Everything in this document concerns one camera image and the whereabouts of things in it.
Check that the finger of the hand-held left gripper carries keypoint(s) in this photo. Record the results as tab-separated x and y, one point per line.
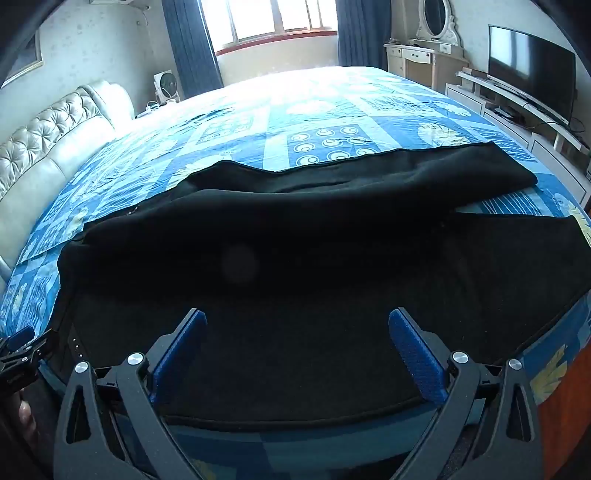
21	339

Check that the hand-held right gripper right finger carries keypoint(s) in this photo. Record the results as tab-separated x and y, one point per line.
415	355

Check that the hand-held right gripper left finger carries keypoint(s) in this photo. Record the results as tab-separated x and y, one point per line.
182	350

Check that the black pants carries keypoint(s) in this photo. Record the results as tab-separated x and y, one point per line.
295	258

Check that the person's left hand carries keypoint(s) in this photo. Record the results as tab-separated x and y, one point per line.
27	420

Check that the tufted beige headboard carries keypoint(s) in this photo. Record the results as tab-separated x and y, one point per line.
51	157

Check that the black set-top box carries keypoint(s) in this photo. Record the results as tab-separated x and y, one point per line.
508	114

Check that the blue printed bedsheet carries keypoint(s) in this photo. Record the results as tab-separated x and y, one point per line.
323	101

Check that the white television stand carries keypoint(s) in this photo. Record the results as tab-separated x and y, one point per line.
503	99

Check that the cream vanity desk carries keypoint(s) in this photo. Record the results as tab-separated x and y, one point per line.
418	60

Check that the blue curtain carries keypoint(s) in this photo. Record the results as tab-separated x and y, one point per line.
191	46
362	32

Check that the flat screen television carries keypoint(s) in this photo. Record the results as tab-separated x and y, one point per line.
531	69

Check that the oval vanity mirror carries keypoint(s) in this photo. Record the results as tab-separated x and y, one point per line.
435	18

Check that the window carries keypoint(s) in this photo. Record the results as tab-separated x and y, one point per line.
272	18

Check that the framed wall picture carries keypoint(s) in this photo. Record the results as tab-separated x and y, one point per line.
23	60

